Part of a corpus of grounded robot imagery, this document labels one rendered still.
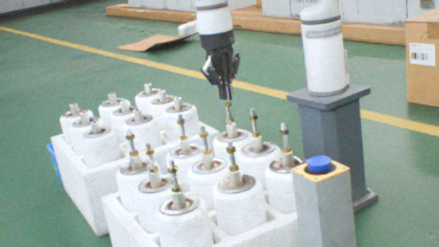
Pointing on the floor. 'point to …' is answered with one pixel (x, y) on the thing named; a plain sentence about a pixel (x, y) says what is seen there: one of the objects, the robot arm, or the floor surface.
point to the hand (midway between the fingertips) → (225, 92)
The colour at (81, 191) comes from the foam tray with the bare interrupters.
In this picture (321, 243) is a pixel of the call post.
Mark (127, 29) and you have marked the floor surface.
